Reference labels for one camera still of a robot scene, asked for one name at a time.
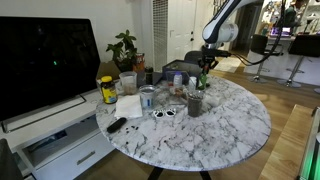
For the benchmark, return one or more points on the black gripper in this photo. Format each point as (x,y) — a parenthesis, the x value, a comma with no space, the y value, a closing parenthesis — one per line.
(208,58)

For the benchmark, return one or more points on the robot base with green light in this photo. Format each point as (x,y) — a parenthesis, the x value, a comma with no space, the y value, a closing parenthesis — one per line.
(310,166)

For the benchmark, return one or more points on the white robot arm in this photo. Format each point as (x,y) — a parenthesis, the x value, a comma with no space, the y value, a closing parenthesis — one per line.
(218,31)

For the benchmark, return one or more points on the small white pill bottle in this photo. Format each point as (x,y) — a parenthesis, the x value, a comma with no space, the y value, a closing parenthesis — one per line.
(192,83)

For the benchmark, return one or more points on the white pill bottle blue cap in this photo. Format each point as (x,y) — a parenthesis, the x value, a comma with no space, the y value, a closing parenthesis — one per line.
(178,79)

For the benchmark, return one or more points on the clear plastic case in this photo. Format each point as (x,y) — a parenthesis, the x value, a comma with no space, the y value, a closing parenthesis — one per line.
(169,90)

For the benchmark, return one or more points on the dark chair behind table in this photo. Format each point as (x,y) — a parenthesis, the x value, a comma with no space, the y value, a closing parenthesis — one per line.
(193,56)

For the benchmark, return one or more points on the dark open cardboard box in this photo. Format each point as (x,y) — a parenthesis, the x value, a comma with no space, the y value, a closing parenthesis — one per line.
(187,68)

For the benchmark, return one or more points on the glass of dark granules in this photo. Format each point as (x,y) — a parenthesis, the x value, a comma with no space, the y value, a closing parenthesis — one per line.
(195,103)

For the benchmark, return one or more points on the dark pepper grinder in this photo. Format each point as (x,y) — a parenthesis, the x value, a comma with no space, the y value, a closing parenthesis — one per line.
(149,75)

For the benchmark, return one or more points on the black bar stool left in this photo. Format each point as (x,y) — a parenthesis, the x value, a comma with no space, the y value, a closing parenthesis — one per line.
(258,45)

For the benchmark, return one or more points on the black bar stool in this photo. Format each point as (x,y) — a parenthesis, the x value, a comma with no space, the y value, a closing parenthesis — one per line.
(303,46)
(258,45)

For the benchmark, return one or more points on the white striped sunglasses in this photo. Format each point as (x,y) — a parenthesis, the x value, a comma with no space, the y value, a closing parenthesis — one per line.
(164,112)

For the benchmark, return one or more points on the clear plastic measuring cup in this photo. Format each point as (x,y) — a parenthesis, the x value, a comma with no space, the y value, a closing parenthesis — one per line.
(129,82)

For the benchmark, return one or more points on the potted green plant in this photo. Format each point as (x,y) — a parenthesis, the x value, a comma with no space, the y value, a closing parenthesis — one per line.
(125,54)

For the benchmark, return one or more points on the white paper napkin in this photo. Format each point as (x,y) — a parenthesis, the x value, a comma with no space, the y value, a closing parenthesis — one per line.
(128,107)

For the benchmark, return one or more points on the yellow lid supplement jar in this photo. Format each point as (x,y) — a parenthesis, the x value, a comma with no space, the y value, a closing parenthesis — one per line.
(108,90)

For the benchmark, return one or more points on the black remote control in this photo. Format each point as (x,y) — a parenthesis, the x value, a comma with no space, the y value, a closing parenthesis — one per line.
(116,125)

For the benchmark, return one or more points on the white tv stand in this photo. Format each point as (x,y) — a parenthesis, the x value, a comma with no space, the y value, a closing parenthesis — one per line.
(53,142)

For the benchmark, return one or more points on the black television screen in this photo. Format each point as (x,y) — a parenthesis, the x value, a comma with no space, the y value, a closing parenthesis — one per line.
(44,61)

